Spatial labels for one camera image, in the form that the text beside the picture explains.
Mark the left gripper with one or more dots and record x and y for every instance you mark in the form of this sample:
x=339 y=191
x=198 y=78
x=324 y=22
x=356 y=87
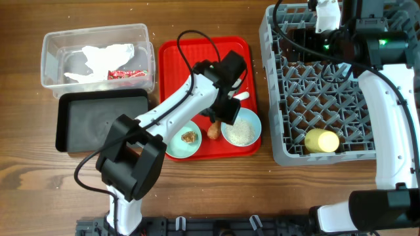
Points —
x=229 y=116

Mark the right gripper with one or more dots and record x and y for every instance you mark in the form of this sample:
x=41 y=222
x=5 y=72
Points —
x=304 y=35

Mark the white plastic spoon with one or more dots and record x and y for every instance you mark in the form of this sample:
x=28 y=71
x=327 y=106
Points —
x=242 y=96

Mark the orange carrot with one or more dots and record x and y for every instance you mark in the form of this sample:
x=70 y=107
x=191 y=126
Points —
x=214 y=131

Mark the light blue rice bowl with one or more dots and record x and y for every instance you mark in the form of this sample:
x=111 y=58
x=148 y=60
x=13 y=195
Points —
x=252 y=117

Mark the white rice pile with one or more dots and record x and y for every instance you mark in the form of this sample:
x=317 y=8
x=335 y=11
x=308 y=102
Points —
x=241 y=133

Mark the brown food scrap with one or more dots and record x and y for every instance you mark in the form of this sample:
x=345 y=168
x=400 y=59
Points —
x=189 y=137

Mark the green bowl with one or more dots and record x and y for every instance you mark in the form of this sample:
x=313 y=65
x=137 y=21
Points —
x=185 y=142

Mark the red snack wrapper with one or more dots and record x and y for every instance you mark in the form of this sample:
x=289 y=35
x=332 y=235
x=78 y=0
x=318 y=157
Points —
x=118 y=74

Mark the yellow plastic cup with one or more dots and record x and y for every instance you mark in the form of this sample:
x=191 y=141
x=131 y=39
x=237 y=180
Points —
x=321 y=141

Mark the white napkin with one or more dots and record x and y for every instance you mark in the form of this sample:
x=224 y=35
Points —
x=101 y=61

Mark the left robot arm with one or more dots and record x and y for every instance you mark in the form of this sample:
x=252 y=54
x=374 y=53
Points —
x=134 y=150

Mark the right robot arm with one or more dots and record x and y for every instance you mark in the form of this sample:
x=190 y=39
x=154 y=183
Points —
x=389 y=92

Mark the grey dishwasher rack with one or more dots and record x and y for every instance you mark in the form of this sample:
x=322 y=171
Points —
x=301 y=101

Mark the black waste tray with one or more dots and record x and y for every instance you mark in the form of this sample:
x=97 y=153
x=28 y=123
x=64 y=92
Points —
x=84 y=118

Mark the red plastic tray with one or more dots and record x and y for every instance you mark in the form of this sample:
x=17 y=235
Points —
x=173 y=72

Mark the clear plastic bin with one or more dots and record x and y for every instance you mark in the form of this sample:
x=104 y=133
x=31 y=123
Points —
x=61 y=53

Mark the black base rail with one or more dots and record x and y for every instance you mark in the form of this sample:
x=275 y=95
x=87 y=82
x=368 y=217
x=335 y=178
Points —
x=253 y=225

